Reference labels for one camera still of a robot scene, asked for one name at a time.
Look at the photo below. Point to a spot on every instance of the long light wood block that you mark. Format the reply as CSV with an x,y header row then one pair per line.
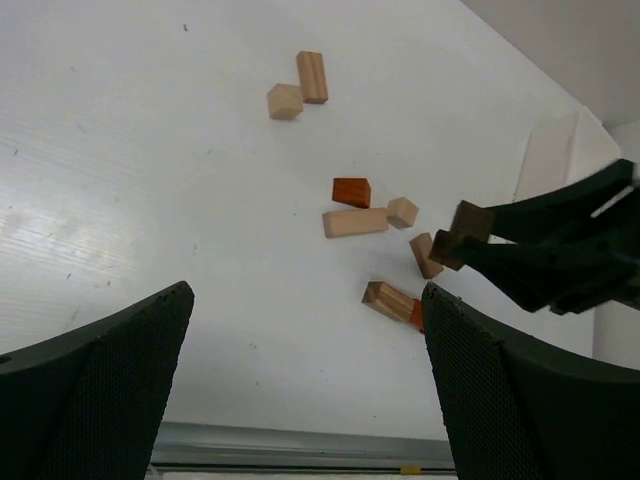
x,y
344,223

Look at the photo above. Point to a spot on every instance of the small light cube block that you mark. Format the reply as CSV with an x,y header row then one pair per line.
x,y
284,101

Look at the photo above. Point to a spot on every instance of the aluminium front rail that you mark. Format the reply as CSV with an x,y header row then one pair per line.
x,y
240,448

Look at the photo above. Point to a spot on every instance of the tan rectangular block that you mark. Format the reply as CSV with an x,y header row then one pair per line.
x,y
421,246

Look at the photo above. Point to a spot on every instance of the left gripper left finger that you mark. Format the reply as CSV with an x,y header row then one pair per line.
x,y
87,404

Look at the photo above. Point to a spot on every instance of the reddish brown wedge block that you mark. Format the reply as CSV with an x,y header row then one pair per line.
x,y
355,192

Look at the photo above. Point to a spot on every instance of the white plastic bin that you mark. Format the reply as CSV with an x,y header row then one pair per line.
x,y
562,151

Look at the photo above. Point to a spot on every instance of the small light square block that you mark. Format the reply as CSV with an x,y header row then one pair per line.
x,y
401,213

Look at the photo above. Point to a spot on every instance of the orange arch block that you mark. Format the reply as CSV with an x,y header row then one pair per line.
x,y
416,317

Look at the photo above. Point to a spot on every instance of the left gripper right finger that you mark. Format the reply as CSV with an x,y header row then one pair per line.
x,y
516,407

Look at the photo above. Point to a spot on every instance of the dark brown notched block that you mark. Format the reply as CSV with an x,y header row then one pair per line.
x,y
470,223

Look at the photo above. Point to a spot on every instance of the striped light wood block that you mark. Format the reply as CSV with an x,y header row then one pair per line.
x,y
388,301

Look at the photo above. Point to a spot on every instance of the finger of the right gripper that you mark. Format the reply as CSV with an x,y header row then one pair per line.
x,y
569,277
537,217

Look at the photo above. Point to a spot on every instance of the light wood block far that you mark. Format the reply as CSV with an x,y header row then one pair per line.
x,y
312,78

